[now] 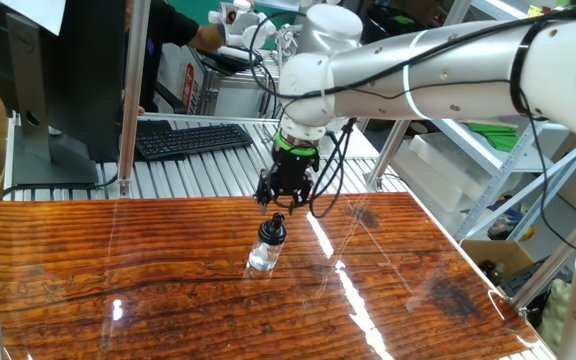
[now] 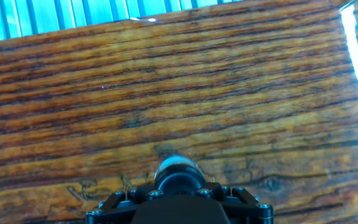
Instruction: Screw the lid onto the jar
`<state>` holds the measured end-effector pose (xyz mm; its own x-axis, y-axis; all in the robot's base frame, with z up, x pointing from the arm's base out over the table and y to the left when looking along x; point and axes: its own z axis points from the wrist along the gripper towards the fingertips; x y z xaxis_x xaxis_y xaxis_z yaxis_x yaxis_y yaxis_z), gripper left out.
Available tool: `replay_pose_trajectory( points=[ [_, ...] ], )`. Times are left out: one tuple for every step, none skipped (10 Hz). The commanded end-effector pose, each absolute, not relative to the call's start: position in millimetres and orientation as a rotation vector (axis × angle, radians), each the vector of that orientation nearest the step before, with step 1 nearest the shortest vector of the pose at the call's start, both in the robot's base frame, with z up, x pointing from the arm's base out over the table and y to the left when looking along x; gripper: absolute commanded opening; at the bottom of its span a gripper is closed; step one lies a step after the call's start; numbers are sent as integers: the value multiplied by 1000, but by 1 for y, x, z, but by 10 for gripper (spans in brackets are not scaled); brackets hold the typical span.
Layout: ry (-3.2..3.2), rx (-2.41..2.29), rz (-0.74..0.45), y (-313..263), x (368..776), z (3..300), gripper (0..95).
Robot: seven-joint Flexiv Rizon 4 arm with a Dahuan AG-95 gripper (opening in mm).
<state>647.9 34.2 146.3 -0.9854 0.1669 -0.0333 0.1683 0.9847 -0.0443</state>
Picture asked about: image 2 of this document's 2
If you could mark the clear glass jar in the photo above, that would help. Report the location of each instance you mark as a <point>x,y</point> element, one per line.
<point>179,161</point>

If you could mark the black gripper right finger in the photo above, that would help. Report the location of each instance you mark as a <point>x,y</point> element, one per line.
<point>247,208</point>

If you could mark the black knobbed jar lid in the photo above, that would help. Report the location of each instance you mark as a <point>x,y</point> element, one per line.
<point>179,182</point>

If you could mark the wood grain table mat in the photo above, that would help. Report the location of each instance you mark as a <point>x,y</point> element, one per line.
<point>166,93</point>

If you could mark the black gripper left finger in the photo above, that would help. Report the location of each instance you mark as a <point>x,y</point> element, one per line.
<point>113,205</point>

